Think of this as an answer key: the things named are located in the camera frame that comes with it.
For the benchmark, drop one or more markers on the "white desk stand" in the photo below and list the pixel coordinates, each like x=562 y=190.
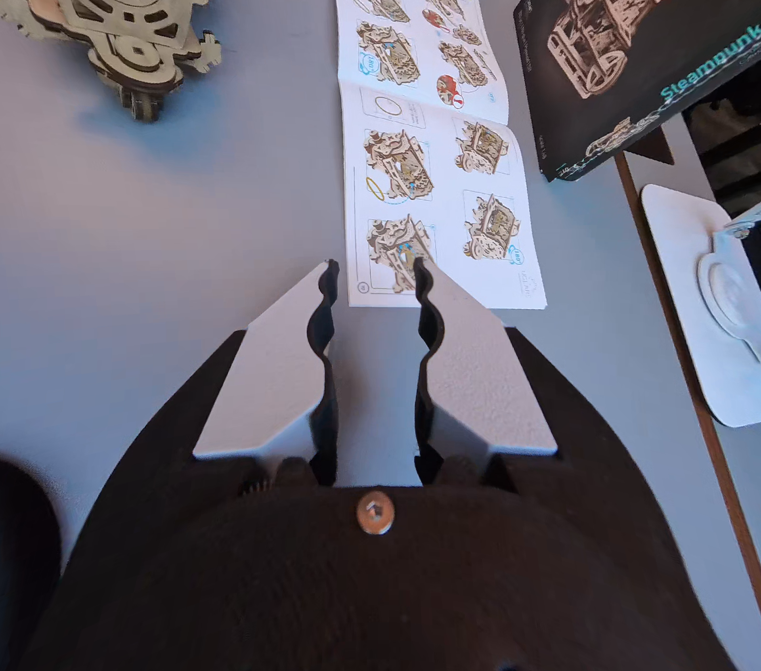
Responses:
x=678 y=278

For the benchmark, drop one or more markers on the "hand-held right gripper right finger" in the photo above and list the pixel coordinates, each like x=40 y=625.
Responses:
x=481 y=385

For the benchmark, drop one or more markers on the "illustrated instruction booklet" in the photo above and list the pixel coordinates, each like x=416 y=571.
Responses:
x=440 y=195

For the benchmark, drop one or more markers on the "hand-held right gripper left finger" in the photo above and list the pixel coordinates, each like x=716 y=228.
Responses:
x=273 y=379

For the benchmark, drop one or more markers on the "black model kit box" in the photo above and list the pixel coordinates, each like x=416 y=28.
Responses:
x=571 y=106

